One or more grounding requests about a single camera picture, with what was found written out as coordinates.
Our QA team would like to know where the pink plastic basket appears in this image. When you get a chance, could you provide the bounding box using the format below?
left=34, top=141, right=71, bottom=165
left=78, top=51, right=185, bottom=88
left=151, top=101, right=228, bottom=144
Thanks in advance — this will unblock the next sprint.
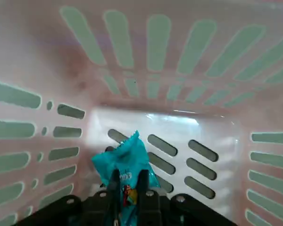
left=0, top=0, right=283, bottom=226

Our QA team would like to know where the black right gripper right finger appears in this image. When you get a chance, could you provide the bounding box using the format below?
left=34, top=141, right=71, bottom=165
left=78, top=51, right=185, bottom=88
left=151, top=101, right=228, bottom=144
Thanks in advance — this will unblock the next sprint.
left=136, top=169, right=236, bottom=226

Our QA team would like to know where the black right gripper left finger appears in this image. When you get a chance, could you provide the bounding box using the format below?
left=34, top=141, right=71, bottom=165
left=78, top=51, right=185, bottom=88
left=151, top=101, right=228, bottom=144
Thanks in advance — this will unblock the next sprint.
left=21, top=169, right=122, bottom=226

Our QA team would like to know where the teal snack packet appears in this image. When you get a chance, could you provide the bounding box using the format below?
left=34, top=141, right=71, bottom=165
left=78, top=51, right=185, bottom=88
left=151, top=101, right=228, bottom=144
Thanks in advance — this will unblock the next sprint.
left=91, top=130, right=162, bottom=226

